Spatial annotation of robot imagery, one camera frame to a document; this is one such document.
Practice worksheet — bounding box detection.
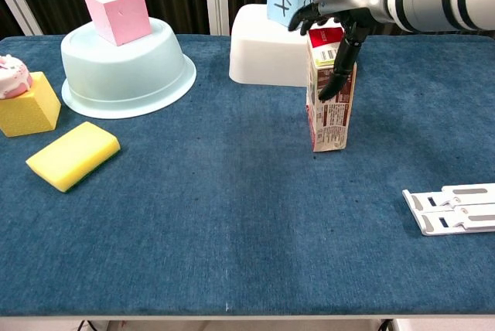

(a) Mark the white square container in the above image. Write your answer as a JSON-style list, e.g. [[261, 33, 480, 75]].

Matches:
[[228, 3, 311, 88]]

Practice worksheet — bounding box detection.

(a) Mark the printed biscuit box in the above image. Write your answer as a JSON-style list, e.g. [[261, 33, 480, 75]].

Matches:
[[305, 26, 358, 153]]

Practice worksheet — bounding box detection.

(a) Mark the pink toy cupcake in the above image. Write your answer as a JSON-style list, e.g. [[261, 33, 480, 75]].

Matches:
[[0, 54, 34, 101]]

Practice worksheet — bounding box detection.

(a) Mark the blue table cloth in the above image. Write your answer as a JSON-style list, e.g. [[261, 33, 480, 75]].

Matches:
[[0, 34, 495, 317]]

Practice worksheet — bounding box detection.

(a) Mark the pink foam cube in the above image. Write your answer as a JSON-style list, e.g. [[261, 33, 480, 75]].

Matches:
[[82, 0, 153, 47]]

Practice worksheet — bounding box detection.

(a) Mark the light blue upturned bowl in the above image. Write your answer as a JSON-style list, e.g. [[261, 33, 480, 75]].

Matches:
[[60, 16, 197, 121]]

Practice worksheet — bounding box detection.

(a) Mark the yellow sponge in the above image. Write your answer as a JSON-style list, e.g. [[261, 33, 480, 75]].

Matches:
[[25, 121, 122, 194]]

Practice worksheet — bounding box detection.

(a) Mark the white folding stand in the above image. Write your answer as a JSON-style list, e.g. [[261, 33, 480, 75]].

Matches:
[[401, 183, 495, 237]]

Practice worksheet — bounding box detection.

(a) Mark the yellow foam block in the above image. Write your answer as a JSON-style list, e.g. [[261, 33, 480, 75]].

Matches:
[[0, 71, 63, 138]]

